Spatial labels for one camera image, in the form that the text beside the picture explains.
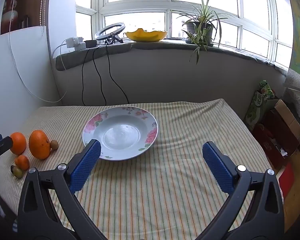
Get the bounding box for open cardboard box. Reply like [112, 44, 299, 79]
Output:
[251, 99, 300, 170]

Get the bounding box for brown wooden cabinet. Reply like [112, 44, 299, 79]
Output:
[0, 0, 49, 34]

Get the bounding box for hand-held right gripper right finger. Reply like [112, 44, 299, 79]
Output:
[202, 141, 285, 240]

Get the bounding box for ring light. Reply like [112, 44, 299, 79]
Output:
[95, 22, 127, 45]

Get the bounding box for white power cable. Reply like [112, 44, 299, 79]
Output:
[8, 0, 68, 103]

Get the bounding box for small tangerine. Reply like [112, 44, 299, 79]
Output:
[14, 155, 30, 171]

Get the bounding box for blind bead chain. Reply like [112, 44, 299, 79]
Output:
[39, 0, 45, 34]

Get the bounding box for red box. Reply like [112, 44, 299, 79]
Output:
[277, 162, 296, 199]

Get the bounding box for floral white plate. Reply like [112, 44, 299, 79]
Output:
[82, 106, 158, 161]

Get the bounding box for striped tablecloth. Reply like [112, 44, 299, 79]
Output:
[0, 99, 280, 240]

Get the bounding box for green snack bag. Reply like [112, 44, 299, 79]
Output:
[245, 80, 275, 130]

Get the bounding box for yellow bowl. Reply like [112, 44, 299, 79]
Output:
[125, 28, 168, 43]

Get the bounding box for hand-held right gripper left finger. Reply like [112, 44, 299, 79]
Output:
[17, 139, 108, 240]

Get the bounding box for black cable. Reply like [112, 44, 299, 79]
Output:
[81, 47, 92, 105]
[106, 42, 129, 104]
[92, 46, 107, 105]

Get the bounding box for smooth orange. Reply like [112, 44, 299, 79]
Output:
[9, 132, 27, 155]

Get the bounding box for dimpled orange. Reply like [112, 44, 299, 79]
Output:
[29, 130, 51, 160]

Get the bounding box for potted spider plant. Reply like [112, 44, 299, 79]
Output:
[169, 0, 229, 64]

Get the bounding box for grey windowsill mat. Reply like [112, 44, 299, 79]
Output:
[134, 40, 289, 75]
[55, 41, 138, 72]

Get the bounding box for white window frame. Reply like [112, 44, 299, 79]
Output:
[75, 0, 294, 72]

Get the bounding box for white board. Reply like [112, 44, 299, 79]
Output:
[0, 26, 63, 135]

